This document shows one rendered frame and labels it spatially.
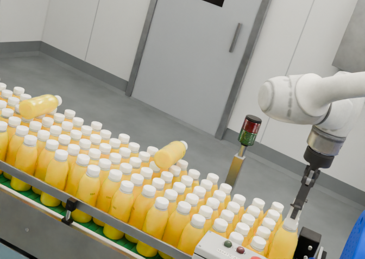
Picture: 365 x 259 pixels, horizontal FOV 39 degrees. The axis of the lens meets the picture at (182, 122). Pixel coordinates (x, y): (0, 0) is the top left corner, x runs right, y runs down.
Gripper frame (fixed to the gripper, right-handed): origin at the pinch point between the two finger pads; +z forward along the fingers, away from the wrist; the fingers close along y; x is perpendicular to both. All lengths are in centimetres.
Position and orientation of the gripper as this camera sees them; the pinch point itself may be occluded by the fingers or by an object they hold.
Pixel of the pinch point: (294, 214)
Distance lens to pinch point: 146.1
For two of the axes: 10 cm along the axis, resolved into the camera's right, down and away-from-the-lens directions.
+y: 3.6, -2.2, 9.1
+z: -2.9, 9.0, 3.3
